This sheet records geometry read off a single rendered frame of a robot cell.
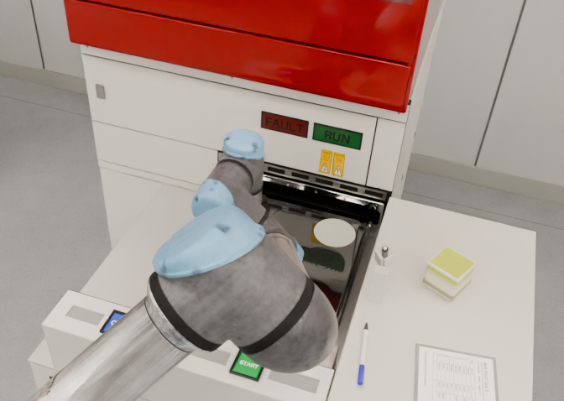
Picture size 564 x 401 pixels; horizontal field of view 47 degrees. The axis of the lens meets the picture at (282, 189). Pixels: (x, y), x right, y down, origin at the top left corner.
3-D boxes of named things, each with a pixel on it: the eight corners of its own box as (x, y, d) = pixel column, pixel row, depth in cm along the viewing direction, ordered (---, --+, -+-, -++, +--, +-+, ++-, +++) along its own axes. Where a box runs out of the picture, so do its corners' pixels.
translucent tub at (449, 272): (440, 267, 140) (446, 243, 136) (470, 285, 136) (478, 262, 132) (420, 284, 136) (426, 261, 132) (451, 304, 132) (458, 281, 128)
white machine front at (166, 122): (102, 162, 186) (84, 31, 161) (383, 232, 169) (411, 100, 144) (96, 168, 184) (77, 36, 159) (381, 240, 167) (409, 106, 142)
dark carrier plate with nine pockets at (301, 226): (235, 190, 168) (235, 189, 167) (366, 224, 160) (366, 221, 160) (178, 283, 142) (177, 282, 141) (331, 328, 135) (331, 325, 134)
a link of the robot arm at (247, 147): (213, 145, 114) (232, 121, 121) (213, 194, 121) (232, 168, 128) (255, 156, 112) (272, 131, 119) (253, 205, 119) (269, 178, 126)
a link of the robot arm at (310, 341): (384, 366, 74) (310, 237, 121) (322, 301, 71) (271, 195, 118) (309, 432, 74) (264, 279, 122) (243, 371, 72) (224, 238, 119)
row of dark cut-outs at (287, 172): (219, 158, 169) (219, 151, 167) (385, 199, 160) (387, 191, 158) (218, 160, 168) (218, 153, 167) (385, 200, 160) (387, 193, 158)
